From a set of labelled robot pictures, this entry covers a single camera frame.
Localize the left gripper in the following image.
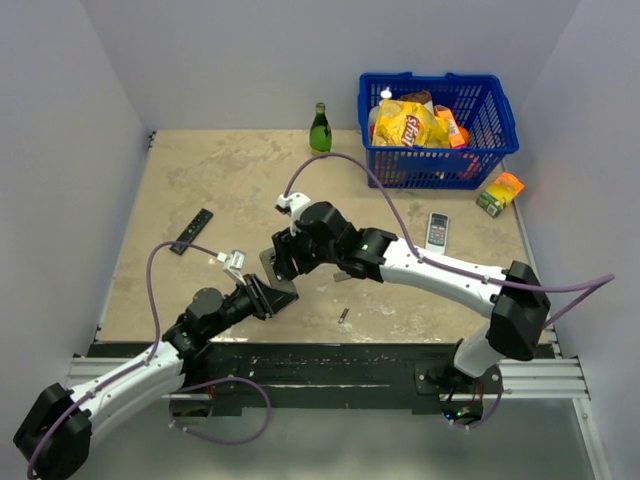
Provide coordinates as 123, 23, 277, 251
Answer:
206, 273, 298, 339

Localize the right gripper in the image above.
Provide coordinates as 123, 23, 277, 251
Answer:
274, 222, 342, 280

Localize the grey beige remote control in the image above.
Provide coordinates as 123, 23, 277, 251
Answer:
259, 248, 297, 293

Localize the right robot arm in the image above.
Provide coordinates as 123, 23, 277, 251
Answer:
272, 194, 550, 393

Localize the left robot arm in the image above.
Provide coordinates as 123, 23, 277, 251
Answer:
13, 274, 299, 479

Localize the black remote control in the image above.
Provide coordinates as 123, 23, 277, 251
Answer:
170, 208, 214, 256

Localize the white grey remote control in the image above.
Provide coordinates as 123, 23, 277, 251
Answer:
425, 212, 450, 254

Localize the AAA battery front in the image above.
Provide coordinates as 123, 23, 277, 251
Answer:
338, 308, 349, 324

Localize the green glass bottle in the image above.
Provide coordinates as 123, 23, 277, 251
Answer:
309, 102, 333, 155

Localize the yellow chips bag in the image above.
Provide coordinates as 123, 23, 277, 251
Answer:
371, 99, 450, 148

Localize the white bottle cap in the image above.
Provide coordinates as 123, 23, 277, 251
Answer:
380, 87, 392, 100

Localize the blue plastic shopping basket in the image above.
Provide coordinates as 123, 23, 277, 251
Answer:
358, 72, 519, 190

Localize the orange snack box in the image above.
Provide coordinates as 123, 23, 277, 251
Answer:
434, 105, 470, 149

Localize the brown snack package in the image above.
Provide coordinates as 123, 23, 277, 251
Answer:
398, 90, 432, 105

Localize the green orange carton box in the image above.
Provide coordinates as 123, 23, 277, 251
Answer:
476, 172, 524, 218

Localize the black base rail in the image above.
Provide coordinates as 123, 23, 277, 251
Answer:
164, 342, 503, 427

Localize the aluminium frame rail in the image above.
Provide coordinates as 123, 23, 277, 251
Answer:
64, 326, 590, 400

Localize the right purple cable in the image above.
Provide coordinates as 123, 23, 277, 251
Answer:
282, 152, 616, 326

